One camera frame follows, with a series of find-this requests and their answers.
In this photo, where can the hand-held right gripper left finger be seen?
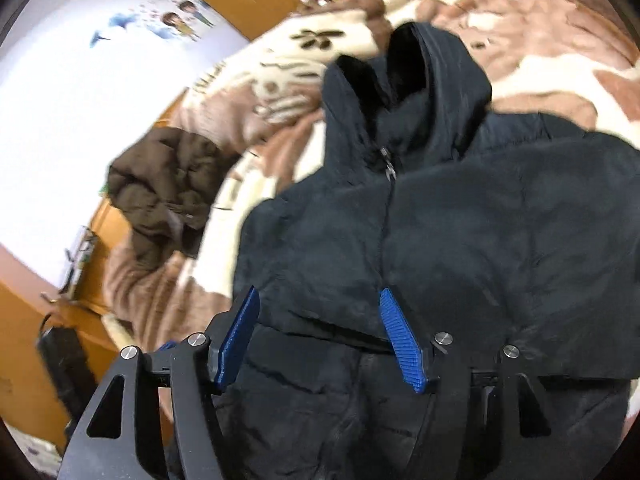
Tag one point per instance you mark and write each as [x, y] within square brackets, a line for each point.
[239, 342]

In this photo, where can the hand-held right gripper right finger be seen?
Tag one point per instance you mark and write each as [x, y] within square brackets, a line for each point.
[402, 347]

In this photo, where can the black hooded jacket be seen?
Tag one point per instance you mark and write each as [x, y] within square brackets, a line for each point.
[475, 210]

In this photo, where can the brown puffer jacket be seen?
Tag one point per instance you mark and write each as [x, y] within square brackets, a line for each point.
[165, 185]

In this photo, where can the black bag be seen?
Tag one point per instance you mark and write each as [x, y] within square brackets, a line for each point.
[65, 375]

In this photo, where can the wooden bedside cabinet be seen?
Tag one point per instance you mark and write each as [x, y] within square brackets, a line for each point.
[30, 320]

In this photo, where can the brown and cream printed blanket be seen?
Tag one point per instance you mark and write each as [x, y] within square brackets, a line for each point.
[525, 35]

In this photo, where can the cartoon wall sticker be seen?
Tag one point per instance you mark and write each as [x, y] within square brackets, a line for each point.
[175, 25]

